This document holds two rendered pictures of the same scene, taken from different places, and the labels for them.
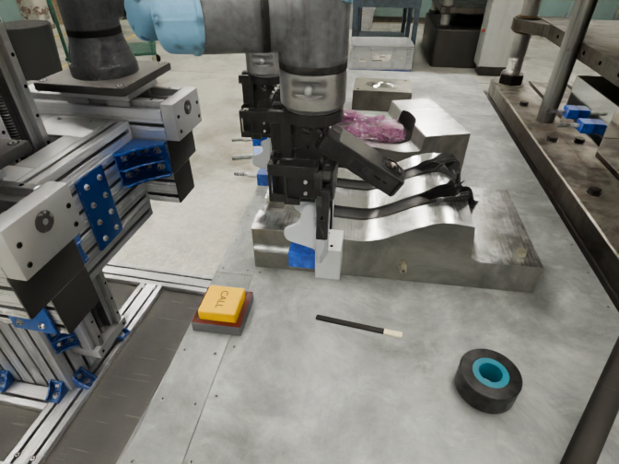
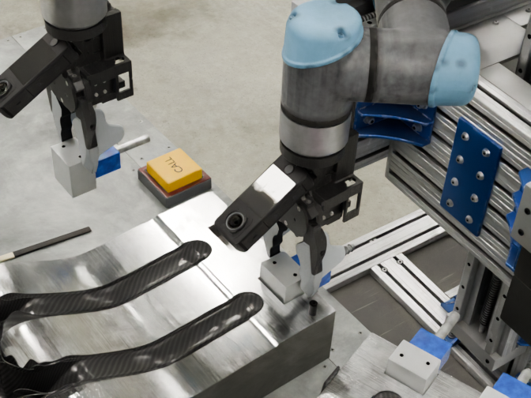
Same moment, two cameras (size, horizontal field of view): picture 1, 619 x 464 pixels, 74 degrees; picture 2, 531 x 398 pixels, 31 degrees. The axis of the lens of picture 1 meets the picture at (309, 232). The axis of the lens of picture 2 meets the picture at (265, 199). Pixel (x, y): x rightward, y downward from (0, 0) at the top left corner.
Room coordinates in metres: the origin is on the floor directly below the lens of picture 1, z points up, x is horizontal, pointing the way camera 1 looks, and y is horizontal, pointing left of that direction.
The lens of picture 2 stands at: (1.28, -0.54, 1.74)
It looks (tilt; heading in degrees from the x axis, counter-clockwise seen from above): 42 degrees down; 133
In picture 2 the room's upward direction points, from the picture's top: 3 degrees clockwise
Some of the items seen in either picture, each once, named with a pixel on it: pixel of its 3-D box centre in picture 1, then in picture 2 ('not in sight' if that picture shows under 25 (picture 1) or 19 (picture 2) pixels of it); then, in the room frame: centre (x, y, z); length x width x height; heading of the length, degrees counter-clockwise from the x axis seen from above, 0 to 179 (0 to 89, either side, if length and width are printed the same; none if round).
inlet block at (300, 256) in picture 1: (297, 250); (106, 154); (0.47, 0.02, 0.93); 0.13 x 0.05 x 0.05; 82
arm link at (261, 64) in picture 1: (266, 61); (312, 122); (0.77, 0.08, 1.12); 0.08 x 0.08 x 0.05
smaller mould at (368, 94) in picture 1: (380, 94); not in sight; (1.48, -0.26, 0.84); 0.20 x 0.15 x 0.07; 82
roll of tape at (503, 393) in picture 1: (487, 379); not in sight; (0.33, -0.24, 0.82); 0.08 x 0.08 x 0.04
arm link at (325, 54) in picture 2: not in sight; (323, 61); (0.78, 0.08, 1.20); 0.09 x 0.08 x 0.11; 43
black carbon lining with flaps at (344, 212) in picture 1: (386, 184); (111, 319); (0.69, -0.15, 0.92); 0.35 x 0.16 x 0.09; 82
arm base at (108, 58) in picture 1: (99, 49); not in sight; (1.03, 0.49, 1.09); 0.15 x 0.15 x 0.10
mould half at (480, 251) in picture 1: (391, 209); (97, 347); (0.68, -0.16, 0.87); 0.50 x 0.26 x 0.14; 82
